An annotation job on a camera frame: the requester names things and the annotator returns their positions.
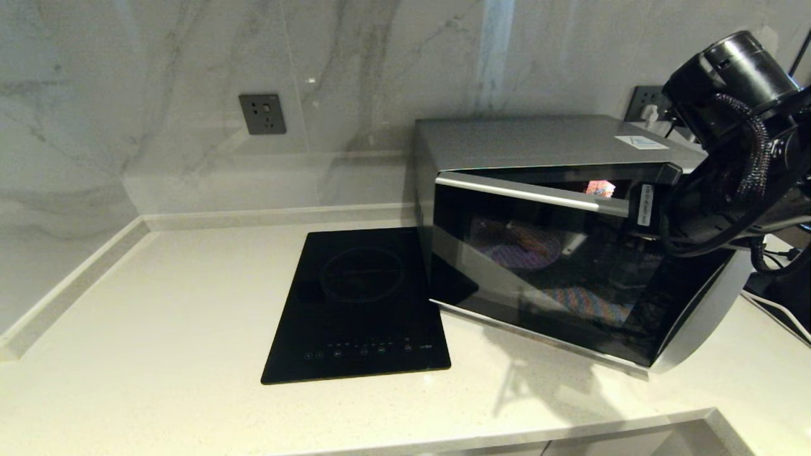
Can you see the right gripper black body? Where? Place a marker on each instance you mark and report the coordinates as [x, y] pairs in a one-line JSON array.
[[697, 209]]

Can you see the black glass microwave door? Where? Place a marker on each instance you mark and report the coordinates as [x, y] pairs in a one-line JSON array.
[[570, 304]]

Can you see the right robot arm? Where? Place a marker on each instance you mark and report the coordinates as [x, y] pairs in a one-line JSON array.
[[735, 63]]

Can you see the white paper sheet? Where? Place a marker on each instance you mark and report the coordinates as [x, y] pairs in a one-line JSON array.
[[640, 142]]

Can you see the white plug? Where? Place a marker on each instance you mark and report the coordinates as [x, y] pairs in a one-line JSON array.
[[650, 114]]

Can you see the black stand with base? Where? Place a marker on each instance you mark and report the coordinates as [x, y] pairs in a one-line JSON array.
[[782, 297]]

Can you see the black induction cooktop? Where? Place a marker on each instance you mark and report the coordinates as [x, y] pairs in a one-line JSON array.
[[358, 304]]

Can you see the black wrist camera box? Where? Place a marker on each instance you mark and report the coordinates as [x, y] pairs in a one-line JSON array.
[[643, 206]]

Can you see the grey double wall socket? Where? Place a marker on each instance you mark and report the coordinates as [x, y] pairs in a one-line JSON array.
[[643, 95]]

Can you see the dark door frame post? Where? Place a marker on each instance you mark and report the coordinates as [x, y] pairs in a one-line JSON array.
[[801, 57]]

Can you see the grey single wall socket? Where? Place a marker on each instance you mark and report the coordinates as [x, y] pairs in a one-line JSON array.
[[261, 114]]

